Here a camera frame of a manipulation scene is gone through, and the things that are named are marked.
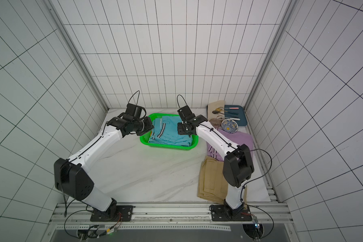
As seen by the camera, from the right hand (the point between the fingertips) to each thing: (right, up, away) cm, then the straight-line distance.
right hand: (177, 129), depth 88 cm
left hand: (-14, +1, -5) cm, 15 cm away
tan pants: (+19, -29, -8) cm, 36 cm away
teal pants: (-9, -1, +11) cm, 14 cm away
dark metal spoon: (+30, +12, +30) cm, 44 cm away
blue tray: (+47, +11, +32) cm, 58 cm away
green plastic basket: (+11, -7, +2) cm, 13 cm away
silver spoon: (+32, +7, +23) cm, 40 cm away
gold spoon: (+33, +14, +30) cm, 47 cm away
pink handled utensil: (+43, +16, +31) cm, 56 cm away
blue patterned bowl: (+37, +2, +19) cm, 42 cm away
